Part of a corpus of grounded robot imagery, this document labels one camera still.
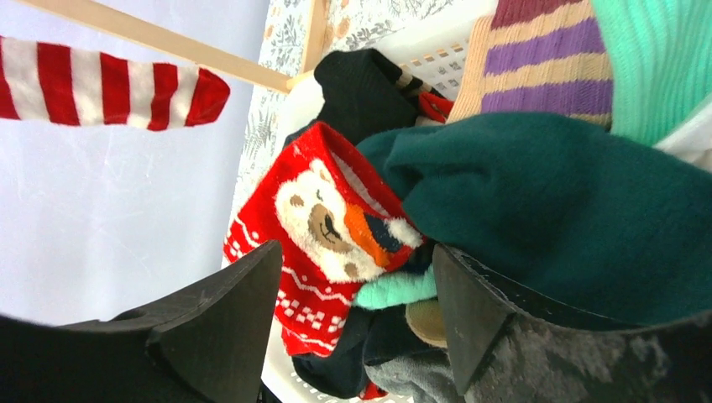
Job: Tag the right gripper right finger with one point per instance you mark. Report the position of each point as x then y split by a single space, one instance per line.
509 343

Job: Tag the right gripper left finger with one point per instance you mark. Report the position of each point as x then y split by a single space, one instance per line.
203 343

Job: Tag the red bear christmas sock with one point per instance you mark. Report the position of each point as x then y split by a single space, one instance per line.
339 226

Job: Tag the red white striped sock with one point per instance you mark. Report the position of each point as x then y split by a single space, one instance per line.
74 87

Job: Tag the grey sock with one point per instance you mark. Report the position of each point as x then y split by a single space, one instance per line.
426 377

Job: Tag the tan brown sock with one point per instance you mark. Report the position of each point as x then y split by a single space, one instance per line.
424 318

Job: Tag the dark green sock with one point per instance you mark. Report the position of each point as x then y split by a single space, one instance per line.
557 204

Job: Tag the black sock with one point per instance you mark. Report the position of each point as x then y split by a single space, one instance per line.
365 93

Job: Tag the purple striped sock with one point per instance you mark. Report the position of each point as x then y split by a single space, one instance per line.
537 56

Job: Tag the white laundry basket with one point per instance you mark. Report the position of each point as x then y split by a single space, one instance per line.
423 48

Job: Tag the wooden clothes rack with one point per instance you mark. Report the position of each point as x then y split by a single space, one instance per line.
125 26

